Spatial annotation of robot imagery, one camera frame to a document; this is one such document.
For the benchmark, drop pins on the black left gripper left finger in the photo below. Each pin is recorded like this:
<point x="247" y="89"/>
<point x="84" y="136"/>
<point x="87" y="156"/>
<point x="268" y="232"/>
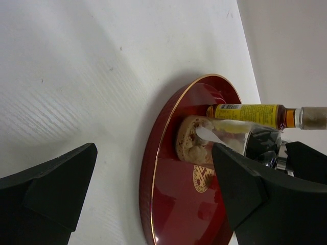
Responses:
<point x="42" y="204"/>

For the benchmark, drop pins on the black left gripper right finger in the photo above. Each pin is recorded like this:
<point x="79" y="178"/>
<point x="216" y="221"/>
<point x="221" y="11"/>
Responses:
<point x="266" y="206"/>

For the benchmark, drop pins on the yellow label sauce bottle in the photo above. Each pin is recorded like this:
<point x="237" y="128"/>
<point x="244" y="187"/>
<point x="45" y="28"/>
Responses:
<point x="275" y="116"/>

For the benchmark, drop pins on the black grinder spice jar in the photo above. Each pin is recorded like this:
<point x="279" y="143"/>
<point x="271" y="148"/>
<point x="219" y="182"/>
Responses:
<point x="197" y="135"/>

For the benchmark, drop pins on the red round lacquer tray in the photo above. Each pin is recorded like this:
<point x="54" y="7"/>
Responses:
<point x="181" y="203"/>

